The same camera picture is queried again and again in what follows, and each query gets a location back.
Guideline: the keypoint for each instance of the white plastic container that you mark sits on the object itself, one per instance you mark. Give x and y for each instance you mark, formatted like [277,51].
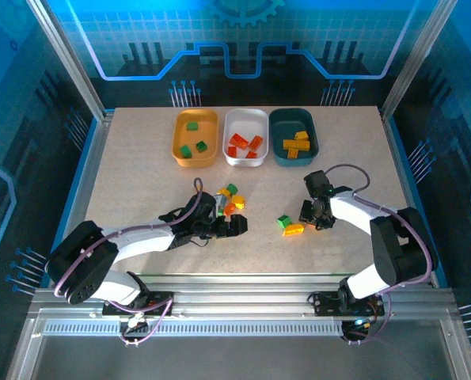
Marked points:
[243,122]

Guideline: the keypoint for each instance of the large orange lego brick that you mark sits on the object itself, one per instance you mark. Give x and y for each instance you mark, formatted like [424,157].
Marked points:
[239,140]

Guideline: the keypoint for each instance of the wide aluminium frame rail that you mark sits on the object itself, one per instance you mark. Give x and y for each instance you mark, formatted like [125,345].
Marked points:
[239,295]

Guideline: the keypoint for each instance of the dark teal plastic container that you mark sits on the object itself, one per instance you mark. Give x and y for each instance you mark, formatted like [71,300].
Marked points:
[286,122]

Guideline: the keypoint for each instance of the aluminium frame strut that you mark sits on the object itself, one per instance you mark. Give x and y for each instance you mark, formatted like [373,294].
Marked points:
[25,352]
[458,348]

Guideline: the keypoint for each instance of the yellow sloped lego brick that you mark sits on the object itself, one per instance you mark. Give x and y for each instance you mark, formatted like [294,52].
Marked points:
[293,229]

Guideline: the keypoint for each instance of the aluminium frame post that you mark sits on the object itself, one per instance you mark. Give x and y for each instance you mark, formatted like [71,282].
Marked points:
[415,59]
[71,59]

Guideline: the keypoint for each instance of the long yellow lego brick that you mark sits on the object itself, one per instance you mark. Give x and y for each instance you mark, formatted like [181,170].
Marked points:
[292,154]

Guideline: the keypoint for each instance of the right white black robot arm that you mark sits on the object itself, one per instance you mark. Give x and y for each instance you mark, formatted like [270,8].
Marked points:
[358,213]

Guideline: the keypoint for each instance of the orange plastic container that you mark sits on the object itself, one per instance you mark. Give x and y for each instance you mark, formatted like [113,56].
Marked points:
[209,130]

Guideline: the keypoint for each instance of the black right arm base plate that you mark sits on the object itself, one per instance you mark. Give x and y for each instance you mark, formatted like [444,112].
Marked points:
[322,305]

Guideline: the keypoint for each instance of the small orange lego brick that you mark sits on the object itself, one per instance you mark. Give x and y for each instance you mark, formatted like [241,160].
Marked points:
[229,208]
[231,150]

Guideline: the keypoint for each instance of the aluminium side rail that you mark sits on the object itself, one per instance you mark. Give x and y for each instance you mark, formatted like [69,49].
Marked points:
[400,158]
[94,158]

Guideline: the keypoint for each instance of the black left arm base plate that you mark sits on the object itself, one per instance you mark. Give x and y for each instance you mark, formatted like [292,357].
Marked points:
[160,301]

